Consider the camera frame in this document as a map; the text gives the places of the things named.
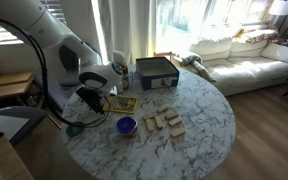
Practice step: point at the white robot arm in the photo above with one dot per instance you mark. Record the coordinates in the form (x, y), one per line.
(30, 17)

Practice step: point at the wooden shelf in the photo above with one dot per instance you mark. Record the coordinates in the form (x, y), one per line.
(13, 85)

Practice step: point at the blue lidded plastic container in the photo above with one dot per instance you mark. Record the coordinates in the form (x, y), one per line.
(127, 126)

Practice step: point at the dark cardboard box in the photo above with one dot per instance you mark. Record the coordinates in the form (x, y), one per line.
(156, 72)

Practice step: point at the green round lid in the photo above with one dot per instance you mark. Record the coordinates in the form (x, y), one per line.
(75, 129)

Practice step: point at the grey office chair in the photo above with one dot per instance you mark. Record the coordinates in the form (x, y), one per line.
(16, 122)

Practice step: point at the yellow picture book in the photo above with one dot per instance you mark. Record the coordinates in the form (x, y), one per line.
(121, 104)

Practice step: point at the wooden block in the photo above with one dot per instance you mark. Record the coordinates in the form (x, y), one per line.
(177, 132)
(149, 124)
(175, 121)
(158, 122)
(171, 115)
(162, 108)

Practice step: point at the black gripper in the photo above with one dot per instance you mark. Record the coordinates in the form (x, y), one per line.
(91, 98)

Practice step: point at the red capped sauce bottle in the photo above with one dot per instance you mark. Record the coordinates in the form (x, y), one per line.
(125, 78)

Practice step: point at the white floor lamp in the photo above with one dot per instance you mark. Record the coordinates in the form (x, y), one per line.
(279, 10)

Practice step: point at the white sofa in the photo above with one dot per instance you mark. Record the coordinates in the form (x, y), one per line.
(240, 62)

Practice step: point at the grey throw blanket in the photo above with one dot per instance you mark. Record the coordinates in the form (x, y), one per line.
(196, 62)

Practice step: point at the white curtain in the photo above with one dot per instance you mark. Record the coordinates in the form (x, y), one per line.
(128, 26)

